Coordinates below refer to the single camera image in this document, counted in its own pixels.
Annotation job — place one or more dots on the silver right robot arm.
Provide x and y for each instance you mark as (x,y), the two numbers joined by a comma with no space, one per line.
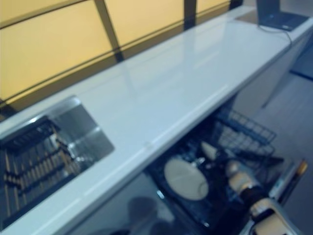
(247,181)

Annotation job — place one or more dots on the stainless steel sink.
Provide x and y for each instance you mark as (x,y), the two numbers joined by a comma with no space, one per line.
(93,137)

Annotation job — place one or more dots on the white cabinet door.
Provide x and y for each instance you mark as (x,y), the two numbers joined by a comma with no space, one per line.
(132,208)

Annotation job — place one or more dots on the tan flat board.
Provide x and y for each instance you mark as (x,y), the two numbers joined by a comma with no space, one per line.
(247,17)

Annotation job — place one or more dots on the black roll-up drying rack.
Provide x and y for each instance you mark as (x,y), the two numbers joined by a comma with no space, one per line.
(36,161)

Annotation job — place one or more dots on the black laptop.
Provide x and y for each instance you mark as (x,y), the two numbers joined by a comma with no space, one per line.
(281,18)

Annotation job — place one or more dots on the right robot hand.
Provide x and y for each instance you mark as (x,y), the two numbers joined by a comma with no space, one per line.
(223,159)

